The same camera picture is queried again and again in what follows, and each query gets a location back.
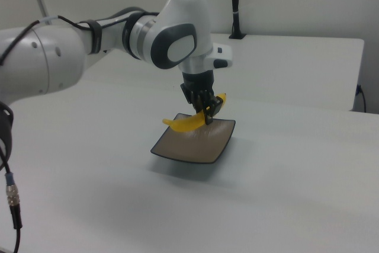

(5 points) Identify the square brown ceramic plate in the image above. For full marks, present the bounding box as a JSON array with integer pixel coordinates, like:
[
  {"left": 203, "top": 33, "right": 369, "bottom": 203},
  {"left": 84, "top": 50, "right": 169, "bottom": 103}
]
[{"left": 150, "top": 113, "right": 236, "bottom": 165}]

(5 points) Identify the yellow banana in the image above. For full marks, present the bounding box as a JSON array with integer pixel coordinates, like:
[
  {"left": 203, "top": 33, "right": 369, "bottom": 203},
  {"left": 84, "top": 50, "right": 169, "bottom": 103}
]
[{"left": 162, "top": 92, "right": 229, "bottom": 133}]

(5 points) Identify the white side table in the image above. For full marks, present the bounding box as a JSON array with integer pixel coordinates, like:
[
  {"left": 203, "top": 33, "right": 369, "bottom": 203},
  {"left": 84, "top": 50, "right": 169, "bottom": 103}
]
[{"left": 79, "top": 32, "right": 365, "bottom": 112}]

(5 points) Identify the black cable with metal connector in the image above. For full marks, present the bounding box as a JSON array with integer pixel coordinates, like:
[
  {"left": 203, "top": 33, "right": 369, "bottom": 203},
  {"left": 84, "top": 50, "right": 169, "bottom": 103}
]
[{"left": 0, "top": 146, "right": 24, "bottom": 253}]

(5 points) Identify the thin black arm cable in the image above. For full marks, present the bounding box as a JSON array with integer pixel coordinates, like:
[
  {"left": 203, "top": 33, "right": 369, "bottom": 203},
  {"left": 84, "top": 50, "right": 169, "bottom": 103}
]
[{"left": 0, "top": 15, "right": 103, "bottom": 67}]

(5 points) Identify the black camera stand pole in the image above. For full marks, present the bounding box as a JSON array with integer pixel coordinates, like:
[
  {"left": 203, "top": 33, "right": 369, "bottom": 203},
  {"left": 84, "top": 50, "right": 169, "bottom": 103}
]
[{"left": 229, "top": 0, "right": 247, "bottom": 40}]

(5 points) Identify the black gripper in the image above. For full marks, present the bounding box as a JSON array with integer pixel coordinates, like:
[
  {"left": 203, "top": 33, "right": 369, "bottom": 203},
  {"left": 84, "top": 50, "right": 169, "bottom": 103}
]
[{"left": 179, "top": 69, "right": 223, "bottom": 126}]

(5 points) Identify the black wall power cable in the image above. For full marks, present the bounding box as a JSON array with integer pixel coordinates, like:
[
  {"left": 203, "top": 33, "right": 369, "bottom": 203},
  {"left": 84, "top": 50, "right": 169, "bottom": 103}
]
[{"left": 356, "top": 84, "right": 367, "bottom": 113}]

